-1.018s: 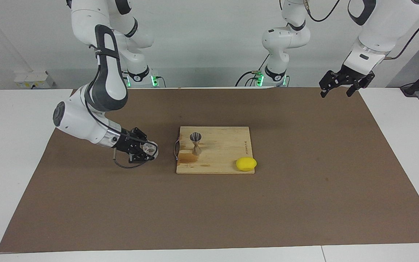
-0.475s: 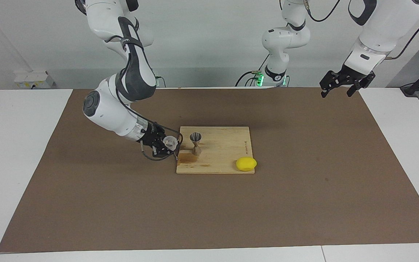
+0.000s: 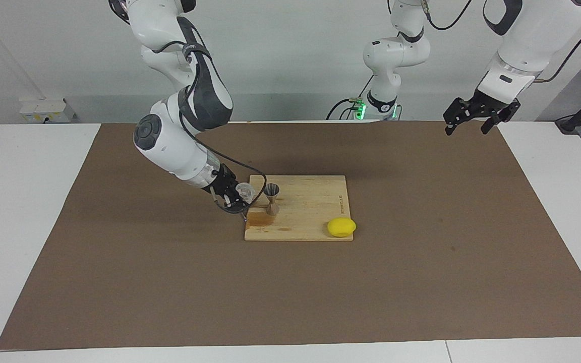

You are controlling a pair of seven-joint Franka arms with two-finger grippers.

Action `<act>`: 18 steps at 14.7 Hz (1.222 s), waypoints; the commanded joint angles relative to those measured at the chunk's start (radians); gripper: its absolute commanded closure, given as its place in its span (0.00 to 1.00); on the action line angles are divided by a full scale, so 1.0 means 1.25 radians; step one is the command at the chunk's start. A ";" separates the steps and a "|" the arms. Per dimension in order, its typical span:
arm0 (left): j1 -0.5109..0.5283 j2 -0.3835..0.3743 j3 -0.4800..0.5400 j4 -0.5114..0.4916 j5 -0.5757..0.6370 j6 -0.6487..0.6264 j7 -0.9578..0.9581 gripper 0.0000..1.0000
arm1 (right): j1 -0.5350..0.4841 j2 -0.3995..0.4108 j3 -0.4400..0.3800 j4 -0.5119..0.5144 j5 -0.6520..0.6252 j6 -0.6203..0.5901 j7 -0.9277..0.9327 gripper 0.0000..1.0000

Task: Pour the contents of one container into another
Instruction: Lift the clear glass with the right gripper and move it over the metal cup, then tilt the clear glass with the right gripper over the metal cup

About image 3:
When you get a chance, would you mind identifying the steel double jigger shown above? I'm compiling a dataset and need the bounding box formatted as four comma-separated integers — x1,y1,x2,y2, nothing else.
263,184,281,216

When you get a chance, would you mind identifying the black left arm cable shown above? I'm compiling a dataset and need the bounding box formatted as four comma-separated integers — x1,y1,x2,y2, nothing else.
422,0,581,84

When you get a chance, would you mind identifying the wooden cutting board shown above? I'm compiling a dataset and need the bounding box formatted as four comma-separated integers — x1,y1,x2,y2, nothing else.
241,175,354,241

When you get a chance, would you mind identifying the small clear glass cup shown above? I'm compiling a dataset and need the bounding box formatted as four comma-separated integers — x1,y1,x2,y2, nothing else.
235,183,256,205

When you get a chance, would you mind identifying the yellow lemon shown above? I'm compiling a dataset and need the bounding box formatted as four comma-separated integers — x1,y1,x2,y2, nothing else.
327,218,357,238

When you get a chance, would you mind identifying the brown paper table mat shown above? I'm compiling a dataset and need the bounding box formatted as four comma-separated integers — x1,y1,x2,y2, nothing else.
0,120,581,350

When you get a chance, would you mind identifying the white power strip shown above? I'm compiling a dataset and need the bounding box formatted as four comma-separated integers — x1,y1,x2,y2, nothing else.
19,98,77,123

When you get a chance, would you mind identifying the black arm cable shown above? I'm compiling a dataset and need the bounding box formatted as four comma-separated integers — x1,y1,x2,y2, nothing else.
422,0,581,84
180,15,267,215

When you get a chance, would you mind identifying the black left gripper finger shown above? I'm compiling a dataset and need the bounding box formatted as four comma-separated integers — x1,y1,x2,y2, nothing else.
443,97,474,136
480,102,522,135

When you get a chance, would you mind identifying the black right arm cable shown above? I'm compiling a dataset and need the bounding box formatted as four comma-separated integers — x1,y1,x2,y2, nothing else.
180,15,267,215

